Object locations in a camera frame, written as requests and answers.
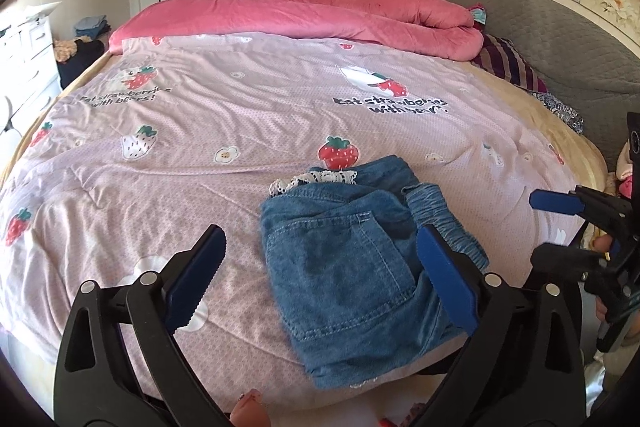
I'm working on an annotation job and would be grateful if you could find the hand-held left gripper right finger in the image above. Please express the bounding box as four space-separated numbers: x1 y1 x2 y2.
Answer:
415 223 586 427

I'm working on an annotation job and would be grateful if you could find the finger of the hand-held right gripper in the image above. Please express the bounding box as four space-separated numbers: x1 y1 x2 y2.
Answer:
531 243 606 289
529 189 586 214

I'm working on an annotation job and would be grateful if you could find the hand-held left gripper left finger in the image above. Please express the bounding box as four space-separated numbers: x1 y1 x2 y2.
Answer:
52 223 228 427

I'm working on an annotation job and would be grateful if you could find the blue denim garment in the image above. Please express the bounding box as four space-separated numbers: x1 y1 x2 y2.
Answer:
259 155 491 390

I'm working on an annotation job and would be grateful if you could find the person's right hand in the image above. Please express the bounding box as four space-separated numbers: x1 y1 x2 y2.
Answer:
593 233 613 323

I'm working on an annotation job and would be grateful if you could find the person's left hand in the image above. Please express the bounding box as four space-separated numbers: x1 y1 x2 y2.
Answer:
231 389 273 427

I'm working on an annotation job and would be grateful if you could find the cream and pink cloth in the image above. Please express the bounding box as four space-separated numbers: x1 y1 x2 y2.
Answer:
607 147 637 198

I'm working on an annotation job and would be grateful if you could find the blue patterned cloth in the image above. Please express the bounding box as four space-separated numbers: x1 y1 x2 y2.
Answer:
530 91 586 135

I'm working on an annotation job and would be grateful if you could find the white crumpled cloth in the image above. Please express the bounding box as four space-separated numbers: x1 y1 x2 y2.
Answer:
582 347 608 413

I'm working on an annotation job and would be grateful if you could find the grey quilted headboard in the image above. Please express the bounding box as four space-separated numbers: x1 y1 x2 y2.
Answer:
419 0 640 172

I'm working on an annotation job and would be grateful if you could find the purple striped pillow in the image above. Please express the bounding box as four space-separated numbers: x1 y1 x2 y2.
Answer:
470 33 548 92

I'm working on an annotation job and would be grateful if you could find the pink strawberry printed quilt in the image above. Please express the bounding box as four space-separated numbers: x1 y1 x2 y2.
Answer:
0 32 608 413

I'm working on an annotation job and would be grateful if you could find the dark navy cloth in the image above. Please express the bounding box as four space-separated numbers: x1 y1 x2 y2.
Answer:
57 39 108 88

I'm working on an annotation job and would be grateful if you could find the stack of folded clothes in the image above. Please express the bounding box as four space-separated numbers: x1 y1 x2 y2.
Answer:
74 14 112 42

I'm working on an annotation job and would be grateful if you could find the white drawer cabinet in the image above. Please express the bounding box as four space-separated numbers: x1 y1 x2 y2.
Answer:
0 4 63 132

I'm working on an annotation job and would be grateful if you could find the thick pink comforter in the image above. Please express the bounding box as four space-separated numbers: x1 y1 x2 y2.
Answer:
107 0 486 62

